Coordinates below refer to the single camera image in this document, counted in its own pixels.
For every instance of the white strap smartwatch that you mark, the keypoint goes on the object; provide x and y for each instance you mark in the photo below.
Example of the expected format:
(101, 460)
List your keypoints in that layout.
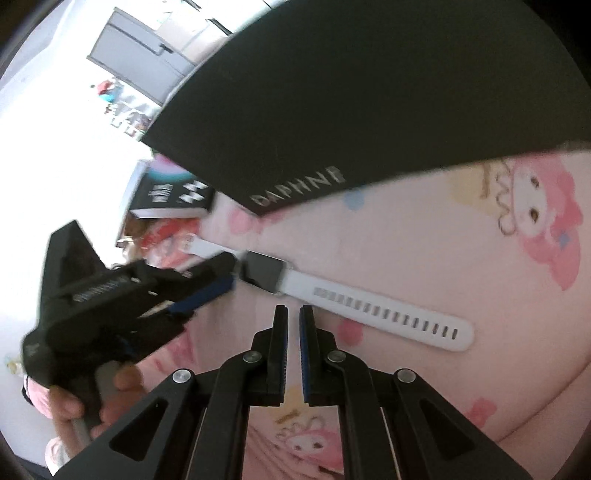
(277, 277)

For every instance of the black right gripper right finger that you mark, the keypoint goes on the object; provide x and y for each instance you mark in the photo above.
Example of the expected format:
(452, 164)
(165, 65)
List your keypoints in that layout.
(394, 425)

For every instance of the black open cardboard box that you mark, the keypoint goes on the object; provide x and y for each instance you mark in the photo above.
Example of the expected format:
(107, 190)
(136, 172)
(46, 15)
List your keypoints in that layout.
(318, 97)

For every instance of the white shelf with items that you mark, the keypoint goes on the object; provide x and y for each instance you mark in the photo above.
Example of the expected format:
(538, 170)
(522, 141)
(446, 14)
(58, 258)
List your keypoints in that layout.
(125, 108)

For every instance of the white sleeve forearm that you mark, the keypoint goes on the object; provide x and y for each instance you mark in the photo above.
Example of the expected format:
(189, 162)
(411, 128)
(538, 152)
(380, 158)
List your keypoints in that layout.
(38, 396)

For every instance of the red snack packet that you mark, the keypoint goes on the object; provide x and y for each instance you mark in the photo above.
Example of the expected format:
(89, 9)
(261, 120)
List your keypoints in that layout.
(160, 242)

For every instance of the pink cartoon print bedsheet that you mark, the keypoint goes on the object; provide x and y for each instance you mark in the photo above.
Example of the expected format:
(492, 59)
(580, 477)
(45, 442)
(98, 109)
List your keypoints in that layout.
(476, 278)

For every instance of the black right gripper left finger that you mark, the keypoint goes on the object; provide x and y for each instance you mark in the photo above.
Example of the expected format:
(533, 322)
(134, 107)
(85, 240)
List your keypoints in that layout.
(192, 426)

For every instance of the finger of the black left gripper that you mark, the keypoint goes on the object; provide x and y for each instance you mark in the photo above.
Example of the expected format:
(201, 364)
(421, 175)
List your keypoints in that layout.
(209, 280)

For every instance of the grey door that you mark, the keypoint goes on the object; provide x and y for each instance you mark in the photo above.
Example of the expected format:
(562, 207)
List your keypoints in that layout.
(136, 55)

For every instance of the black box with colourful ring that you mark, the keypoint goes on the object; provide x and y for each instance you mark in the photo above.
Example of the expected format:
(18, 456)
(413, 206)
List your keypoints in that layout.
(167, 191)

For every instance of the person's left hand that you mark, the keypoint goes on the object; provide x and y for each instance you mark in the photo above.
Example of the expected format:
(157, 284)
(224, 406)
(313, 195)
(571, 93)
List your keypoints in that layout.
(84, 408)

